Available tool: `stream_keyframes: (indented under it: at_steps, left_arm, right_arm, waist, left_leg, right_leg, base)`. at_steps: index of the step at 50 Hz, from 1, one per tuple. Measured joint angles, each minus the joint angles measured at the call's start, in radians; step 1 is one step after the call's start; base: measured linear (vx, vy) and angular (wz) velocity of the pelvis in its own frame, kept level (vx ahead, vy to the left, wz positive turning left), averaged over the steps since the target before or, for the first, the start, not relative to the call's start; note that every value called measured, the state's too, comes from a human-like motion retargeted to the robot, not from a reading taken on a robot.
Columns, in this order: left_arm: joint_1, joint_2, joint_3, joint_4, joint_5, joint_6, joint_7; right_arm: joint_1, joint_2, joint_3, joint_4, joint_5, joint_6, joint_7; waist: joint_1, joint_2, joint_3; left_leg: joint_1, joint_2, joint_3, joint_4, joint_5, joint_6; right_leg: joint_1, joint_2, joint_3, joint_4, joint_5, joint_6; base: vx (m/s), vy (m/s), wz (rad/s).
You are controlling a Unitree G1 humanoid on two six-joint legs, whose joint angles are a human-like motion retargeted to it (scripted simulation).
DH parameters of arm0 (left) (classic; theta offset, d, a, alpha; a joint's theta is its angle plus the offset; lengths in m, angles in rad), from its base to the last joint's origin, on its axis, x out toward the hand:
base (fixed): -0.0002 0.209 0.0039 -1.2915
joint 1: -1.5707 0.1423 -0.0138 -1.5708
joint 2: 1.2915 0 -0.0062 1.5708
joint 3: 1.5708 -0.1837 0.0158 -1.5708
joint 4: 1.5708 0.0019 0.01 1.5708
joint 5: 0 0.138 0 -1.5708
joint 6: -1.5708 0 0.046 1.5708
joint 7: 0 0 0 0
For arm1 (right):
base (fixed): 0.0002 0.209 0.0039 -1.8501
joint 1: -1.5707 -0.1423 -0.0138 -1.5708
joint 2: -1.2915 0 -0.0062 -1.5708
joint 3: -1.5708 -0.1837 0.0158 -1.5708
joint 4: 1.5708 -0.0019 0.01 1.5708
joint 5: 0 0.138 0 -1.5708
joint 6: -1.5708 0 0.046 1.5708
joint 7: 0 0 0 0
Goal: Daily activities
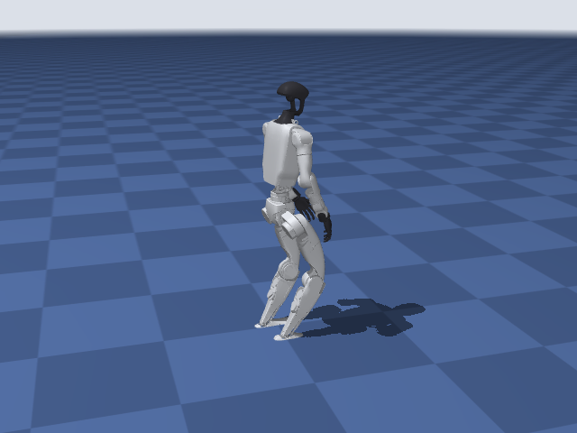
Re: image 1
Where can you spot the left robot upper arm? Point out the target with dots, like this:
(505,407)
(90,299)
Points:
(264,128)

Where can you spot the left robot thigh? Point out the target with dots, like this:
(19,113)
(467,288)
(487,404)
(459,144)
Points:
(288,269)

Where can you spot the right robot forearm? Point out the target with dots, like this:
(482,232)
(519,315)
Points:
(315,198)

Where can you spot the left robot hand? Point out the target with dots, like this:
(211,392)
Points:
(302,204)

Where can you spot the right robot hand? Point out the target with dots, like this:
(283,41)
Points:
(328,225)

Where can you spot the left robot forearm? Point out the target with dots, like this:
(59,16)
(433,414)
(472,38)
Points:
(292,194)

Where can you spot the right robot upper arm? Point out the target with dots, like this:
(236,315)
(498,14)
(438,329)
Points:
(302,140)

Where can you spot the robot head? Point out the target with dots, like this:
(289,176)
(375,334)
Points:
(292,90)

